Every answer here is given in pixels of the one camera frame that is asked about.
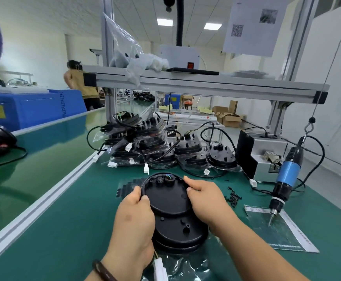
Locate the person's left hand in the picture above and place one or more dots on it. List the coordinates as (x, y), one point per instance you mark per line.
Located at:
(132, 228)

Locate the person's right hand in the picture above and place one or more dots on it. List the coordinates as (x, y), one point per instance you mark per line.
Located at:
(211, 204)

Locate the person's left thumb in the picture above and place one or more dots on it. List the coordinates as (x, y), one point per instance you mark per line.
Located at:
(145, 203)

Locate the person's right thumb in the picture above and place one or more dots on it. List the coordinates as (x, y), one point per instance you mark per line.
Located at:
(193, 196)

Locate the black round gauge back cover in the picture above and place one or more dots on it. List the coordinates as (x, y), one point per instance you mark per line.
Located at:
(167, 198)

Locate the person's right forearm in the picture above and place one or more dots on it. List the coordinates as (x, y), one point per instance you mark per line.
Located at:
(261, 257)

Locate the person's left forearm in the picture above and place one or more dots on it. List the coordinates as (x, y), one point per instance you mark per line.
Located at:
(126, 273)

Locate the clear bag with black print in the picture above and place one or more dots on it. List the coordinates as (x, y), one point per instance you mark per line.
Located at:
(128, 187)

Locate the black round gauge housing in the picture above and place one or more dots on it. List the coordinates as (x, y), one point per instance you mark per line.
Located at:
(182, 231)

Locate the pile of black screws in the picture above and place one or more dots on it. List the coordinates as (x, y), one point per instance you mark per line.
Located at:
(234, 197)

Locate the pile of bagged black gauges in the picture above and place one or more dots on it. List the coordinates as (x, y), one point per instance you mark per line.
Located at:
(158, 143)

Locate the clear plastic bag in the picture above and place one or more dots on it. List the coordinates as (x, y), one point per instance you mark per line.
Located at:
(188, 267)

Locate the grey screw feeder machine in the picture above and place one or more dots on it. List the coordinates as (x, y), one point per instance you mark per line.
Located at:
(261, 160)

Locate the white background table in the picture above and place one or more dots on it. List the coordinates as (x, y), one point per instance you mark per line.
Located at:
(193, 117)

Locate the open cardboard box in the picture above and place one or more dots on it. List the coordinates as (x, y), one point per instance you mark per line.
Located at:
(229, 117)

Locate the blue crate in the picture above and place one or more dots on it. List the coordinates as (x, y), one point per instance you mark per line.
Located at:
(172, 101)

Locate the blue and black electric screwdriver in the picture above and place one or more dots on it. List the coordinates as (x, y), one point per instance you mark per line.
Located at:
(287, 172)

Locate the printed flat plastic bag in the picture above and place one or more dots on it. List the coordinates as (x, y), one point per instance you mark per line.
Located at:
(287, 234)

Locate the green conveyor belt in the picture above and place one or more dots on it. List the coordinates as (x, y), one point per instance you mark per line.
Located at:
(35, 163)

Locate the flat black tablet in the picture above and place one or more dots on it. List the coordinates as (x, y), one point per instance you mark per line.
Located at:
(192, 71)

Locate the metal hanging hook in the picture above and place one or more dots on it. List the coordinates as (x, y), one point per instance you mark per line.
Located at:
(310, 125)

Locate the crumpled clear plastic bags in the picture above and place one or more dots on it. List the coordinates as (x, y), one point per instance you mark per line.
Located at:
(135, 59)

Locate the blue machine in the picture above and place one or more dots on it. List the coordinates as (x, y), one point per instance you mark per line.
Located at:
(27, 106)

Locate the ceiling light panel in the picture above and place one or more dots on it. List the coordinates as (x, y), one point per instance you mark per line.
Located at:
(164, 22)
(212, 26)

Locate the hanging white paper sheet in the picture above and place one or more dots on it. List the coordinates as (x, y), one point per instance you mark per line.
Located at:
(255, 26)

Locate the aluminium frame shelf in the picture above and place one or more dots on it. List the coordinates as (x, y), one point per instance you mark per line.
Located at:
(217, 84)

